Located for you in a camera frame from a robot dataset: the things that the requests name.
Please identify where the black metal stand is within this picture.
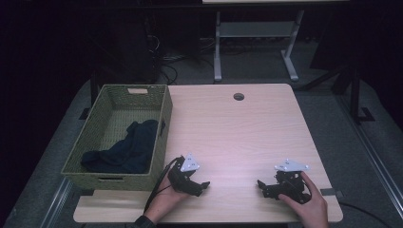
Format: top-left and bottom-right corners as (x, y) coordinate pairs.
(300, 61), (376, 125)

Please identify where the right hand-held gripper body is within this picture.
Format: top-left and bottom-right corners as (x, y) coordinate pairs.
(268, 158), (312, 204)

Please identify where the black floor cable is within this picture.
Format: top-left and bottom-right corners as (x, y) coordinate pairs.
(339, 201), (395, 228)

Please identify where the white metal desk frame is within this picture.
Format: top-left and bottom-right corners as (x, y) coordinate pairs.
(201, 0), (350, 83)

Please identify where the person's left hand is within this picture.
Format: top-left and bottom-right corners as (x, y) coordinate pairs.
(144, 172), (192, 224)

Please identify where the metal floor rail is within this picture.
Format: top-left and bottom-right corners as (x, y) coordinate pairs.
(336, 93), (403, 212)
(39, 176), (74, 228)

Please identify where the person's right hand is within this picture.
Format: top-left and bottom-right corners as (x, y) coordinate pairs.
(278, 171), (331, 228)

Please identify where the green woven basket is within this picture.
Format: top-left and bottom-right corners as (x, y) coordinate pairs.
(61, 84), (174, 192)

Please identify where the dark blue cloth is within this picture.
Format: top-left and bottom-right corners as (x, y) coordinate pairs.
(80, 119), (160, 175)

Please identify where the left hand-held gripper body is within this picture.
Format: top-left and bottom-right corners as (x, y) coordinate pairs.
(167, 152), (204, 198)

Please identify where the tangle of floor cables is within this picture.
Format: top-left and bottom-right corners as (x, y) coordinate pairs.
(146, 32), (217, 86)

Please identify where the grey tape strip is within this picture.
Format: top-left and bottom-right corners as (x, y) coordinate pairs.
(319, 187), (344, 198)

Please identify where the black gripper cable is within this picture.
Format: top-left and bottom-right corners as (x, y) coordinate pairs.
(144, 156), (183, 213)

